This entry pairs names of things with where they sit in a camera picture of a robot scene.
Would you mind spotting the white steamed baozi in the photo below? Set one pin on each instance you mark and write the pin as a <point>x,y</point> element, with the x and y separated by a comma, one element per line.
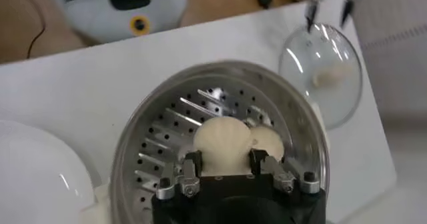
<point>268,142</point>
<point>221,138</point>

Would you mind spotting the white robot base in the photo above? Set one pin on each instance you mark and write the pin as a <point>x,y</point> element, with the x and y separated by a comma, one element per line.
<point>100,15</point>

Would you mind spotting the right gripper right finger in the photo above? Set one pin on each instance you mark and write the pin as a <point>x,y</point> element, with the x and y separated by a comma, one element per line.
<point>277,175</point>

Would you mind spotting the perforated steel steamer basket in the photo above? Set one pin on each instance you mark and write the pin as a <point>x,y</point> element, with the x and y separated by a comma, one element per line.
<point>160,135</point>

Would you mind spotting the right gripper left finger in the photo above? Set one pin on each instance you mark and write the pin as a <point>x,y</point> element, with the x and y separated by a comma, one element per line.
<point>187,178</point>

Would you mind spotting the white round plate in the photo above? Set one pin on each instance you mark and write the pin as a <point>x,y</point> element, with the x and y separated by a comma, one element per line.
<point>40,178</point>

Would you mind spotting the white electric cooker base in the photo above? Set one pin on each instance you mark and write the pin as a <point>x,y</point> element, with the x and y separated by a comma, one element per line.
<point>96,208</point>

